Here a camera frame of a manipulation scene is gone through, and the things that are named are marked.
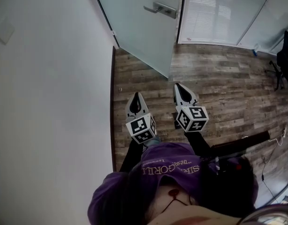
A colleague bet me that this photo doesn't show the red pendant necklace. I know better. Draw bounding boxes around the red pendant necklace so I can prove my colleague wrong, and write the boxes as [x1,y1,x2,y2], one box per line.
[161,189,190,214]

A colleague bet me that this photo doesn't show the black office chair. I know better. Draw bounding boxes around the black office chair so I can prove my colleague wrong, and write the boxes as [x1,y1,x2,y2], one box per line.
[265,29,288,92]

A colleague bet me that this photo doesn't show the thin black floor cable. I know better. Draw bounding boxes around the thin black floor cable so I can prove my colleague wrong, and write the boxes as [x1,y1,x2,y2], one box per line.
[261,106,288,210]

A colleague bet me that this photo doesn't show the person's right forearm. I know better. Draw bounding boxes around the person's right forearm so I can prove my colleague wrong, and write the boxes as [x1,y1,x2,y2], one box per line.
[185,131,217,160]

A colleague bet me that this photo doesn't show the frosted glass door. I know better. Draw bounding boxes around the frosted glass door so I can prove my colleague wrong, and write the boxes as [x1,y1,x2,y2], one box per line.
[91,0,185,79]

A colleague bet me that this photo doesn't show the metal door lever handle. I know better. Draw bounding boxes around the metal door lever handle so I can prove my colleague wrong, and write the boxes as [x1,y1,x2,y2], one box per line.
[143,1,178,20]

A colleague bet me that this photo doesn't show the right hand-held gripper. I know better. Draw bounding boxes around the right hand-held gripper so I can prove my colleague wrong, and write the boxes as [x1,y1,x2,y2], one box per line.
[173,82,210,133]

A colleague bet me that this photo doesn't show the person's left forearm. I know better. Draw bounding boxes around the person's left forearm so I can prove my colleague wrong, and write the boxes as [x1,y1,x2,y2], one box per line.
[119,138,144,173]

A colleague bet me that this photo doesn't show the blue jeans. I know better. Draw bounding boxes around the blue jeans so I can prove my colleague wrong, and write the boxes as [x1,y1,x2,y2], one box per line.
[143,135,161,148]

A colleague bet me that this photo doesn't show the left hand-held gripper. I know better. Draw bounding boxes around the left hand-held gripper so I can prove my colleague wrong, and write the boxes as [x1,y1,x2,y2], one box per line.
[125,91,157,145]

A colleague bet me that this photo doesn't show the white cable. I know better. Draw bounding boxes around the white cable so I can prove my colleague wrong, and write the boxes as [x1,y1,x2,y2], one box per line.
[267,135,285,147]

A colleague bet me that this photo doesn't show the purple printed shirt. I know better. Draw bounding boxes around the purple printed shirt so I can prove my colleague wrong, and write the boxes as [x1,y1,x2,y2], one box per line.
[87,142,259,225]

